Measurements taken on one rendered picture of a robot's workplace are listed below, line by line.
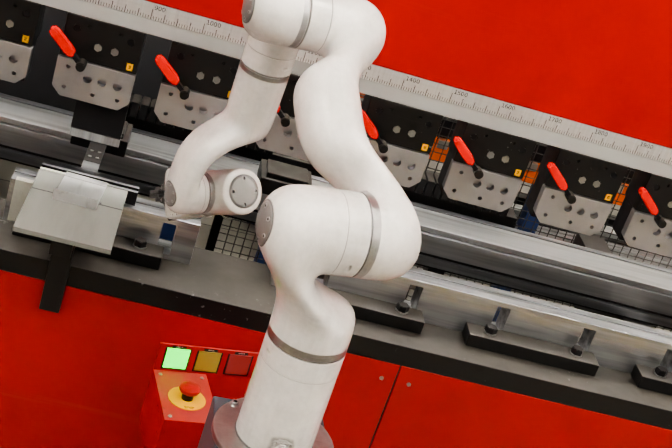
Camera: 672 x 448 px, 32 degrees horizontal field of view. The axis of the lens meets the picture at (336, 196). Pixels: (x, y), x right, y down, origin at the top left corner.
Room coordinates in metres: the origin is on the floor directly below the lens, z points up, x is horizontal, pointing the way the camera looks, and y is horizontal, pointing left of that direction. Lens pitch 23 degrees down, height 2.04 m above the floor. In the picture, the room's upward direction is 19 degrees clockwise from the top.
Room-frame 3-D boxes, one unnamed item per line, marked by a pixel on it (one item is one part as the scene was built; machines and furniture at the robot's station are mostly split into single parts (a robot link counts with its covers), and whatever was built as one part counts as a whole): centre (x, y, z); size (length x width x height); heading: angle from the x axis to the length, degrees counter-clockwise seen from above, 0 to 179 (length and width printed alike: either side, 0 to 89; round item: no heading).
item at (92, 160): (2.30, 0.52, 1.01); 0.26 x 0.12 x 0.05; 10
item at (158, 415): (1.87, 0.10, 0.75); 0.20 x 0.16 x 0.18; 113
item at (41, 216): (2.00, 0.47, 1.00); 0.26 x 0.18 x 0.01; 10
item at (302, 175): (2.37, 0.11, 1.01); 0.26 x 0.12 x 0.05; 10
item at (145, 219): (2.16, 0.44, 0.92); 0.39 x 0.06 x 0.10; 100
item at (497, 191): (2.28, -0.27, 1.26); 0.15 x 0.09 x 0.17; 100
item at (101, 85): (2.14, 0.52, 1.26); 0.15 x 0.09 x 0.17; 100
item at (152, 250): (2.10, 0.45, 0.89); 0.30 x 0.05 x 0.03; 100
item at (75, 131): (2.15, 0.50, 1.13); 0.10 x 0.02 x 0.10; 100
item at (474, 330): (2.27, -0.50, 0.89); 0.30 x 0.05 x 0.03; 100
